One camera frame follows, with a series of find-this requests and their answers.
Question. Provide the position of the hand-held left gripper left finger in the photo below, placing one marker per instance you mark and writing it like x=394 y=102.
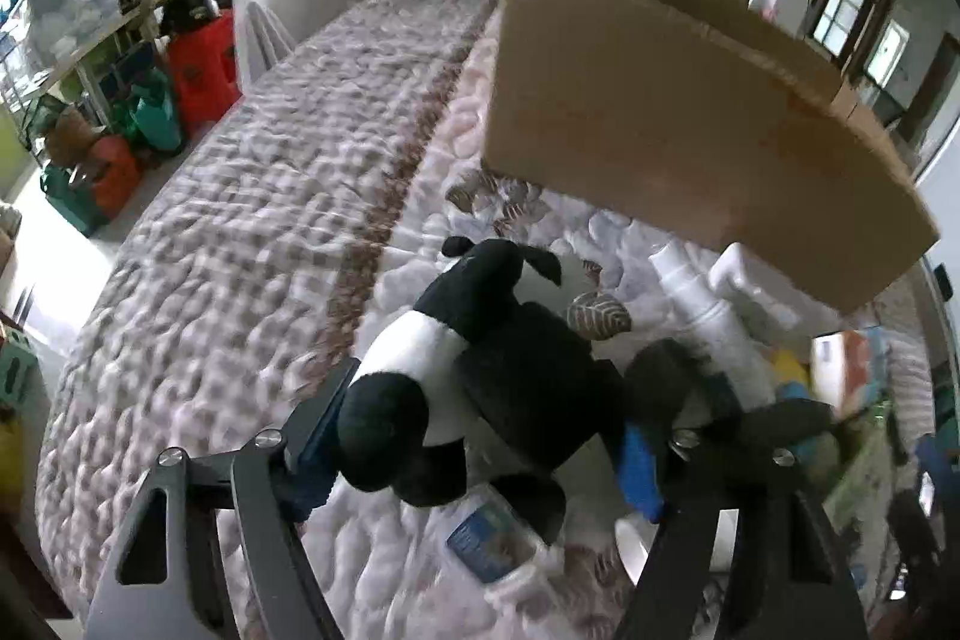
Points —
x=315 y=460

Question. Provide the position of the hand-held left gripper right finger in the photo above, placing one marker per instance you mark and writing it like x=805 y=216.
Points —
x=639 y=471

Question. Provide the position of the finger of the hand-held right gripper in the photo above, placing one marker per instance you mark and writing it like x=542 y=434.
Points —
x=787 y=426

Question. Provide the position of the white sprayer head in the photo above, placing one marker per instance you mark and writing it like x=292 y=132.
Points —
x=739 y=280

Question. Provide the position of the black white panda plush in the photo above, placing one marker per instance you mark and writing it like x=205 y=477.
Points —
x=480 y=370

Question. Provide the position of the brown cardboard box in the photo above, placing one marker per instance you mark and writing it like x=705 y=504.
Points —
x=675 y=108

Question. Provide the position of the yellow block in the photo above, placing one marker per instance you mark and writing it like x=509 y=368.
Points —
x=789 y=364

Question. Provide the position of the colourful printed packet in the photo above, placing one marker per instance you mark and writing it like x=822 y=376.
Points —
x=859 y=370

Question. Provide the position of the white spray bottle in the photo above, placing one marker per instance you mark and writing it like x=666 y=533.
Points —
x=712 y=325

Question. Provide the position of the clear bottle blue label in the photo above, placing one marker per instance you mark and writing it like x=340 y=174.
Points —
x=487 y=535

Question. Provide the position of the whiteboard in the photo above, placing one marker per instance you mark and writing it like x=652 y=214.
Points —
x=946 y=220

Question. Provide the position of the quilted leaf print bedspread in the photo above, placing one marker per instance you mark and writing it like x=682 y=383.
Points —
x=225 y=197

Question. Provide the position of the orange bag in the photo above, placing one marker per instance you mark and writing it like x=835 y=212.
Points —
x=116 y=175

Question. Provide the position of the green bin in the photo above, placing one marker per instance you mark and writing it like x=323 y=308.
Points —
x=71 y=197

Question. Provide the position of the green bag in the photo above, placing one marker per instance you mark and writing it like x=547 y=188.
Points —
x=154 y=115

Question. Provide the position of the red bag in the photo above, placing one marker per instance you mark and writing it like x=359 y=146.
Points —
x=199 y=66

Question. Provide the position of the brown framed glass door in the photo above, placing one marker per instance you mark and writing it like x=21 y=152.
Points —
x=847 y=10

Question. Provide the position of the white chair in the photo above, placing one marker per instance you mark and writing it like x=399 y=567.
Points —
x=300 y=3

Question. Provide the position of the cluttered storage shelf rack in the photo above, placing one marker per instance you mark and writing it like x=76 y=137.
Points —
x=97 y=29

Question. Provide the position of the small black wall device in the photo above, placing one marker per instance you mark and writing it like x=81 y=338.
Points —
x=942 y=281

